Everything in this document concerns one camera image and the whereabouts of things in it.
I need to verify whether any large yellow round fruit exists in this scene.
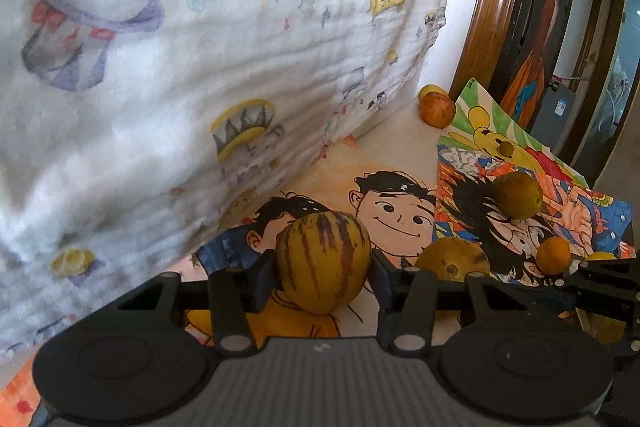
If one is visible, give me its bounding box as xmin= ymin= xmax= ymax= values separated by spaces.
xmin=414 ymin=237 xmax=490 ymax=282

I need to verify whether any white cartoon print cloth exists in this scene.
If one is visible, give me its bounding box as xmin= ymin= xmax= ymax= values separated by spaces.
xmin=1 ymin=0 xmax=447 ymax=360

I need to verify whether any brown wooden door frame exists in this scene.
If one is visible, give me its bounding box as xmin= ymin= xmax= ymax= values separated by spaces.
xmin=448 ymin=0 xmax=534 ymax=101

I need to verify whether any yellow lemon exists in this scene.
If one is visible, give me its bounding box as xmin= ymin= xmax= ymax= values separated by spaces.
xmin=587 ymin=251 xmax=616 ymax=261

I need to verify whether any painting of orange-dress woman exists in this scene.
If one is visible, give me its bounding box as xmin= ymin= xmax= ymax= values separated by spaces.
xmin=500 ymin=0 xmax=572 ymax=128

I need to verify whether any grey appliance with sticker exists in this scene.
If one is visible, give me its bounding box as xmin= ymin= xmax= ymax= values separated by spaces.
xmin=530 ymin=80 xmax=575 ymax=147

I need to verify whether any colourful anime drawing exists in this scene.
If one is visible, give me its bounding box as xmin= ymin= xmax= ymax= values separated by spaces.
xmin=433 ymin=139 xmax=636 ymax=286

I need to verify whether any red yellow apple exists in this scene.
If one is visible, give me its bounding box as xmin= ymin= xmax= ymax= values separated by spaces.
xmin=419 ymin=91 xmax=457 ymax=129

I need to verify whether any green-brown round pear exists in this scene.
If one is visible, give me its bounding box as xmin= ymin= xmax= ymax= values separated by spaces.
xmin=492 ymin=171 xmax=544 ymax=220

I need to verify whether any yellow fruit behind apple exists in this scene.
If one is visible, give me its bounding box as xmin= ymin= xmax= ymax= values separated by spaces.
xmin=418 ymin=84 xmax=448 ymax=101

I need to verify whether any Winnie the Pooh drawing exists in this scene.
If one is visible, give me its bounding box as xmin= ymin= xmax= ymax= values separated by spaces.
xmin=447 ymin=78 xmax=588 ymax=188

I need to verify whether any striped yellow pepino melon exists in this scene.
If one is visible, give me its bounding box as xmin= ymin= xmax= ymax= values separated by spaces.
xmin=276 ymin=210 xmax=371 ymax=315

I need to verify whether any small tangerine on drawing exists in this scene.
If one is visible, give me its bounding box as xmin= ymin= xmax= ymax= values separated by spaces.
xmin=536 ymin=236 xmax=572 ymax=275

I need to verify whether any cartoon boys drawing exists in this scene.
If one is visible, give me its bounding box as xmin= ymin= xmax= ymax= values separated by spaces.
xmin=0 ymin=133 xmax=467 ymax=427

